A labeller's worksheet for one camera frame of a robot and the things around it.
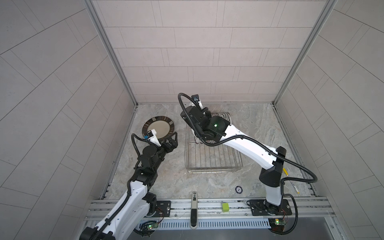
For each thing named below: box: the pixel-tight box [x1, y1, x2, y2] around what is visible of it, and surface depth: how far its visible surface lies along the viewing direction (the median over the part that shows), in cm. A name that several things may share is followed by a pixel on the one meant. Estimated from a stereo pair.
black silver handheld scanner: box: [189, 191, 198, 230], surface depth 68 cm
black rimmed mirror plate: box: [142, 116, 175, 140], surface depth 104 cm
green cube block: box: [222, 202, 230, 213], surface depth 74 cm
